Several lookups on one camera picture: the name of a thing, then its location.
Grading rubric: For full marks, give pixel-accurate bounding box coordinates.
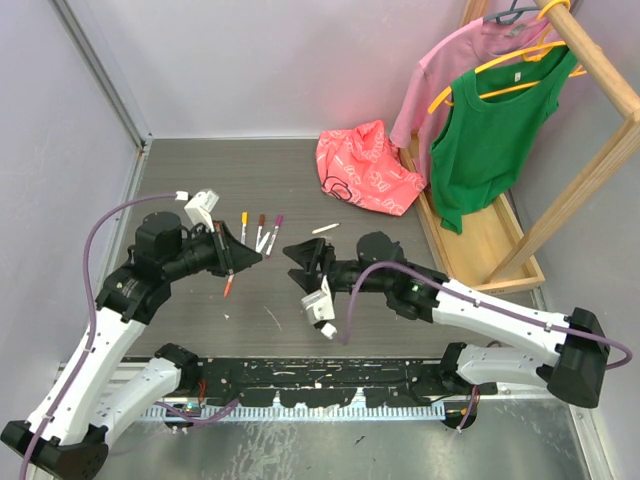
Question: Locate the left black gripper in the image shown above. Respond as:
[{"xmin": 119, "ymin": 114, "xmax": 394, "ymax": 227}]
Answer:
[{"xmin": 163, "ymin": 219, "xmax": 260, "ymax": 282}]

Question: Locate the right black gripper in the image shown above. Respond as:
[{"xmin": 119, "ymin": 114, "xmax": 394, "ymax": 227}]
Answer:
[{"xmin": 283, "ymin": 237, "xmax": 391, "ymax": 293}]

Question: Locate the brown marker pen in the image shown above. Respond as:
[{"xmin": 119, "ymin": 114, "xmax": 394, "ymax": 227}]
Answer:
[{"xmin": 255, "ymin": 222, "xmax": 263, "ymax": 252}]

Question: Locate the yellow marker pen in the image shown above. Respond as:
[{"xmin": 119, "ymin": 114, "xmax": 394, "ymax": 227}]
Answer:
[{"xmin": 240, "ymin": 222, "xmax": 247, "ymax": 245}]

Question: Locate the white ballpoint pen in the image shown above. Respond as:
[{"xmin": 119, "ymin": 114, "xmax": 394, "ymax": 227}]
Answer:
[{"xmin": 265, "ymin": 225, "xmax": 279, "ymax": 258}]

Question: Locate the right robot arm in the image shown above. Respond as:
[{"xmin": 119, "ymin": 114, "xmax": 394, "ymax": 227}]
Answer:
[{"xmin": 283, "ymin": 231, "xmax": 610, "ymax": 409}]

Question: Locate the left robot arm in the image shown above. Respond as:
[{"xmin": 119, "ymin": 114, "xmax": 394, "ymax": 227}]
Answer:
[{"xmin": 1, "ymin": 212, "xmax": 262, "ymax": 479}]

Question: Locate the orange ballpoint pen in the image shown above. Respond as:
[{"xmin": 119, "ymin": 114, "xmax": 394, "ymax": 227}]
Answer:
[{"xmin": 223, "ymin": 274, "xmax": 235, "ymax": 298}]

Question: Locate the white yellow-tipped pen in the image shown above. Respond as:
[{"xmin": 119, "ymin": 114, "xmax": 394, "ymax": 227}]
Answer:
[{"xmin": 311, "ymin": 223, "xmax": 340, "ymax": 235}]

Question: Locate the wooden clothes rack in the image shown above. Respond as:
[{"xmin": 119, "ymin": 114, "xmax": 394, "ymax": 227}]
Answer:
[{"xmin": 417, "ymin": 1, "xmax": 639, "ymax": 296}]

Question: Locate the aluminium corner profile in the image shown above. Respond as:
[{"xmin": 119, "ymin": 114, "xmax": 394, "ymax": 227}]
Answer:
[{"xmin": 49, "ymin": 0, "xmax": 154, "ymax": 151}]

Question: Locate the green tank top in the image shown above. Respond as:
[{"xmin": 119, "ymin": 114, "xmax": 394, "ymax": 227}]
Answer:
[{"xmin": 430, "ymin": 46, "xmax": 578, "ymax": 234}]

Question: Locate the pink t-shirt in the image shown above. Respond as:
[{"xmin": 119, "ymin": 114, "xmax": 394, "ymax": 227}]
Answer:
[{"xmin": 389, "ymin": 13, "xmax": 559, "ymax": 176}]

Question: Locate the yellow hanger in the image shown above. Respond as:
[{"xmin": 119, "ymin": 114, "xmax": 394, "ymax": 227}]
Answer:
[{"xmin": 429, "ymin": 0, "xmax": 589, "ymax": 114}]

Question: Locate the grey hanger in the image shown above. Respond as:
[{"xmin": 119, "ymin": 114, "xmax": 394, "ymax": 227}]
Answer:
[{"xmin": 483, "ymin": 0, "xmax": 539, "ymax": 25}]

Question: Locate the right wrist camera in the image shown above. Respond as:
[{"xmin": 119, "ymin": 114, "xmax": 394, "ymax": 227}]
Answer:
[{"xmin": 301, "ymin": 276, "xmax": 337, "ymax": 340}]

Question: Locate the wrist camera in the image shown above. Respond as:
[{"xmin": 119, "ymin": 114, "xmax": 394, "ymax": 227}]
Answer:
[
  {"xmin": 184, "ymin": 189, "xmax": 219, "ymax": 230},
  {"xmin": 301, "ymin": 276, "xmax": 337, "ymax": 340}
]

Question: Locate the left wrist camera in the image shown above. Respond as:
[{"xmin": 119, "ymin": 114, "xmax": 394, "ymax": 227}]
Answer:
[{"xmin": 184, "ymin": 189, "xmax": 219, "ymax": 230}]

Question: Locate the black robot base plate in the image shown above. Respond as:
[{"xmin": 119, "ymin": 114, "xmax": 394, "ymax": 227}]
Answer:
[{"xmin": 160, "ymin": 357, "xmax": 472, "ymax": 408}]

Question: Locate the white cable duct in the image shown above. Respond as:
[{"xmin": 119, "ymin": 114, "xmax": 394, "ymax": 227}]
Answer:
[{"xmin": 139, "ymin": 402, "xmax": 446, "ymax": 424}]

